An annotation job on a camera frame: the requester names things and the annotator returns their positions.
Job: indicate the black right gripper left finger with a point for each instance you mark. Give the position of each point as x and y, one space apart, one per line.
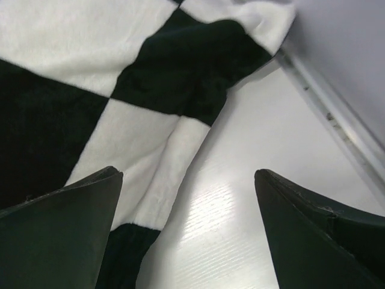
58 240

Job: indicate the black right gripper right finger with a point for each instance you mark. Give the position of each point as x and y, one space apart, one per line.
317 242

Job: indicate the black white checkered pillowcase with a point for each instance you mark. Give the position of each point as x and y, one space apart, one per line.
135 85

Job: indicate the aluminium table edge rail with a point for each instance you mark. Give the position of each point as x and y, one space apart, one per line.
343 124

